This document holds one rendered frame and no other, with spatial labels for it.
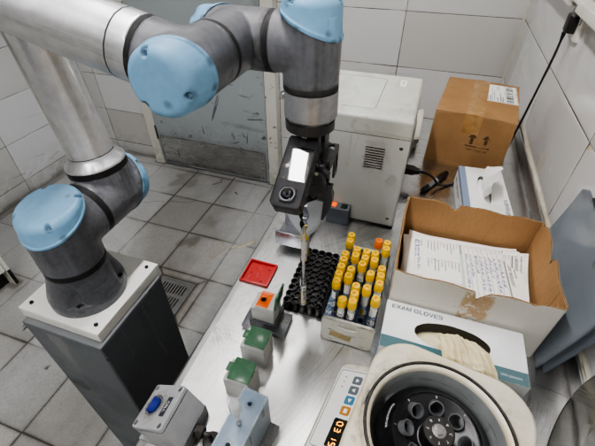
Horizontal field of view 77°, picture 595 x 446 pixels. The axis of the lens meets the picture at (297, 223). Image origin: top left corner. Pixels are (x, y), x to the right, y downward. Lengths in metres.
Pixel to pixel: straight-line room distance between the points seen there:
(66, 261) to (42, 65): 0.33
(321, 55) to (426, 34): 1.69
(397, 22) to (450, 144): 1.00
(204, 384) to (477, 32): 1.91
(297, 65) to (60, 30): 0.25
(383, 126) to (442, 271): 0.34
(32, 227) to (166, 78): 0.44
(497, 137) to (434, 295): 0.66
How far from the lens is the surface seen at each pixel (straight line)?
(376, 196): 0.96
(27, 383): 2.04
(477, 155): 1.30
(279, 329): 0.77
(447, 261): 0.88
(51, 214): 0.76
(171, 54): 0.39
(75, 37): 0.48
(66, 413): 1.89
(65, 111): 0.78
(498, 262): 0.92
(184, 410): 0.66
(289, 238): 0.89
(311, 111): 0.51
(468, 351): 0.71
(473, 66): 2.20
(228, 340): 0.78
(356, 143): 0.90
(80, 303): 0.87
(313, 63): 0.49
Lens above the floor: 1.53
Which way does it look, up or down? 41 degrees down
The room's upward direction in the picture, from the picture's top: straight up
